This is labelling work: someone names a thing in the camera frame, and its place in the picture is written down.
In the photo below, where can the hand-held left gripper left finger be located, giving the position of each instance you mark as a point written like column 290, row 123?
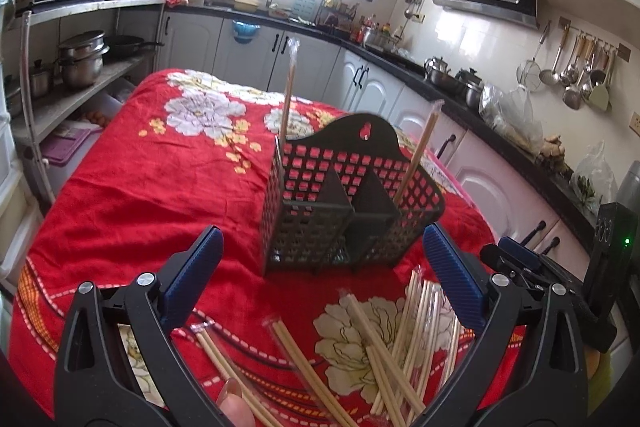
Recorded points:
column 195, row 277

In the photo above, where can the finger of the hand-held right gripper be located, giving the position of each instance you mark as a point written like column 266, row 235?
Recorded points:
column 495, row 259
column 520, row 252

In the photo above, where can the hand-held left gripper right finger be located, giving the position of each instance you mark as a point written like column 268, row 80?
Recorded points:
column 455, row 277

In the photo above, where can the black plastic utensil basket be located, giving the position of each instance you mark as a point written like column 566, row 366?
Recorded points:
column 360, row 227

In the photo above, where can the pile of chopsticks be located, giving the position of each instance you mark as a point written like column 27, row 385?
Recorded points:
column 385, row 367

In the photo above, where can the chopstick pair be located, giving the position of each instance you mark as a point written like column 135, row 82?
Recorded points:
column 289, row 97
column 417, row 152

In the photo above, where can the person's left hand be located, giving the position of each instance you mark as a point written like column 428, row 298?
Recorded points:
column 237, row 404

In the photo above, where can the red floral tablecloth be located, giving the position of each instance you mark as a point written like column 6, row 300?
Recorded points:
column 150, row 207

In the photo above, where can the white bag with greens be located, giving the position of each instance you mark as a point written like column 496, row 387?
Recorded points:
column 595, row 172

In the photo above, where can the ginger root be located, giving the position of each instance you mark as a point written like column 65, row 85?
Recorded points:
column 552, row 151

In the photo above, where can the yellow-green cloth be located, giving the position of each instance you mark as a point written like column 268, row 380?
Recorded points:
column 605, row 367

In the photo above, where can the black countertop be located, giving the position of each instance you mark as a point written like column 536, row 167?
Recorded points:
column 500, row 132

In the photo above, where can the clear plastic bag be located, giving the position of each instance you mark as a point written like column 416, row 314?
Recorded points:
column 510, row 114

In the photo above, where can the pale spatula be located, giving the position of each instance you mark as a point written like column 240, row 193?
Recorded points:
column 601, row 94

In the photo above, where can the dark lidded steel kettle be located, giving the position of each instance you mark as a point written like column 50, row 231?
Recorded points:
column 471, row 87

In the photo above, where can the pink plastic storage box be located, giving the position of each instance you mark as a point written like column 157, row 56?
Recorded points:
column 67, row 152

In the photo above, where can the white plastic drawer unit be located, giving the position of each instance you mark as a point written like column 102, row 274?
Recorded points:
column 10, row 177

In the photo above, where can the stone shelf rack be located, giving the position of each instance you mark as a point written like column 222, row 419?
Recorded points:
column 65, row 102

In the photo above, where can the black frying pan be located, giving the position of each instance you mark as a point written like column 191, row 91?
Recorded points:
column 125, row 44

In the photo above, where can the stacked steel pots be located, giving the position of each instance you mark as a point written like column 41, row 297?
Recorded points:
column 82, row 59

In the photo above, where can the steel cooking pot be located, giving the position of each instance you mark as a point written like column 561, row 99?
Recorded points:
column 381, row 41

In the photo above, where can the white base cabinets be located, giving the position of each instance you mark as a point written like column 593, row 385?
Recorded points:
column 320, row 62

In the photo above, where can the blue bowl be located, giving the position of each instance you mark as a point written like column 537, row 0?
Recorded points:
column 245, row 32

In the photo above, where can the small lidded steel pot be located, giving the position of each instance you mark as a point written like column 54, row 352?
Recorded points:
column 40, row 79

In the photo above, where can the group of condiment bottles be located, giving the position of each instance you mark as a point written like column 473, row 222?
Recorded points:
column 370, row 28

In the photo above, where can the wall socket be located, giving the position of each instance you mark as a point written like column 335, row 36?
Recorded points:
column 635, row 123

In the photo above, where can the utensil hanging rail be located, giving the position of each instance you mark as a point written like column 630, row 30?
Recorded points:
column 595, row 38

